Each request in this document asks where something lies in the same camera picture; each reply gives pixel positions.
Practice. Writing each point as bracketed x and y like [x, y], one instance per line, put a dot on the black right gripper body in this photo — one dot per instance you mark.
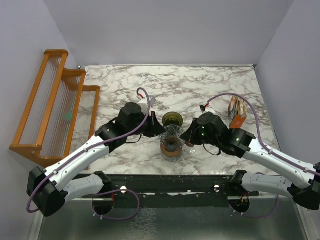
[198, 136]

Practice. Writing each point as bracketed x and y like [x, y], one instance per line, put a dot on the brown wooden dripper collar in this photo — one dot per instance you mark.
[170, 153]

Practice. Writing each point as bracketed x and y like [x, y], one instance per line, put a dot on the clear glass carafe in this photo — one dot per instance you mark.
[174, 159]

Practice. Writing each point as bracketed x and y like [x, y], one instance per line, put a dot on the orange coffee filter box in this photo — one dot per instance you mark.
[237, 112]

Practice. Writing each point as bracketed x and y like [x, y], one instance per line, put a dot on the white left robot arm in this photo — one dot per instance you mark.
[51, 187]

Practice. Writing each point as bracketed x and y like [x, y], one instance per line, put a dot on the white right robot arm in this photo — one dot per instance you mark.
[294, 178]

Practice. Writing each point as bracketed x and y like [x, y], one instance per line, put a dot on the clear glass dripper cone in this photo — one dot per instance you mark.
[190, 148]

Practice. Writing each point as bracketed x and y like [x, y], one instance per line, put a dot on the dark green glass dripper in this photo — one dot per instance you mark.
[172, 118]

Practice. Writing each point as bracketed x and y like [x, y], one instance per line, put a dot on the orange wooden rack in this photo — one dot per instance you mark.
[46, 131]

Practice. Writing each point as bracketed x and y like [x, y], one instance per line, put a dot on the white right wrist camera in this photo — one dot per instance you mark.
[206, 108]

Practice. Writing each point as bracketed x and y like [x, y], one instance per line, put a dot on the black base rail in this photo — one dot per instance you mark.
[171, 191]

